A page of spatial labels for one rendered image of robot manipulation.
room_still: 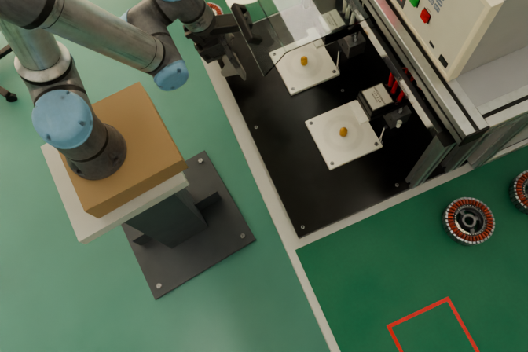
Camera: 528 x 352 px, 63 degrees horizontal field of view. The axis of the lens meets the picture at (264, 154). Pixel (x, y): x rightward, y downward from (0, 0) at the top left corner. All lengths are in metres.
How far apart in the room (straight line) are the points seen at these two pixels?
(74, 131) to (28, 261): 1.27
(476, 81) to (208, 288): 1.36
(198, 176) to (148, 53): 1.14
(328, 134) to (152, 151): 0.46
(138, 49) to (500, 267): 0.94
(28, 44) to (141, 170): 0.40
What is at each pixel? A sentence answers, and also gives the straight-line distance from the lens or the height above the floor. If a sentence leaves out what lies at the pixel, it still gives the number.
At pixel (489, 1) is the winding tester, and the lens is 0.72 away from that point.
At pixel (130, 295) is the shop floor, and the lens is 1.98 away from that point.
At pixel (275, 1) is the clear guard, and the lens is 1.02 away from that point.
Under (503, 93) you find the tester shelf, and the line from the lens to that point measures 0.90.
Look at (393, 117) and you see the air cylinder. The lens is 1.15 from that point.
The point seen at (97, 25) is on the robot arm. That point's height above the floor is 1.26.
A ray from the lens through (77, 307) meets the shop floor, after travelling 2.07.
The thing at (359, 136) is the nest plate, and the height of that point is 0.78.
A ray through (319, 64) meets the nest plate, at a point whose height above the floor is 0.78.
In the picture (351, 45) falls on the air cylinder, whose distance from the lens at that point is 1.24.
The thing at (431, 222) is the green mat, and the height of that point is 0.75.
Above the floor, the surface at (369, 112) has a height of 0.91.
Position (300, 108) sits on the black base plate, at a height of 0.77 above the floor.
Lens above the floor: 1.84
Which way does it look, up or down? 68 degrees down
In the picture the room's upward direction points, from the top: 14 degrees counter-clockwise
